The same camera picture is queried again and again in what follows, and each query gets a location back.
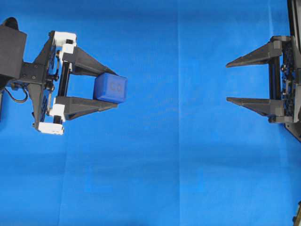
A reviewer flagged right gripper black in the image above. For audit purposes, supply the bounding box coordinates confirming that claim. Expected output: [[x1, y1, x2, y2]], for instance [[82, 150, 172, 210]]
[[226, 36, 301, 123]]

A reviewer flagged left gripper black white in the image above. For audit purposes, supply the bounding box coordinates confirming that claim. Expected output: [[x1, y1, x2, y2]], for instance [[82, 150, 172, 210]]
[[22, 31, 118, 135]]

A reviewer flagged blue cube block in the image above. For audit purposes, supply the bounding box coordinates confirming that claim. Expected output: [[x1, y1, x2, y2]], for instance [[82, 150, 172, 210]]
[[93, 73, 127, 104]]

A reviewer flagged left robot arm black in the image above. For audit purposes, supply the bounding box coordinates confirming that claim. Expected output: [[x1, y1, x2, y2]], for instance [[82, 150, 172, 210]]
[[0, 17, 127, 135]]

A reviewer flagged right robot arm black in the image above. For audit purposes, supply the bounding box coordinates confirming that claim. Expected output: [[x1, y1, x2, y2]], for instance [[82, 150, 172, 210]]
[[226, 0, 301, 123]]

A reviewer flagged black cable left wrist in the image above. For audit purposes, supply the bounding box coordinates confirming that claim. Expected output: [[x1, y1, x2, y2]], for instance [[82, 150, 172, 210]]
[[3, 82, 30, 104]]

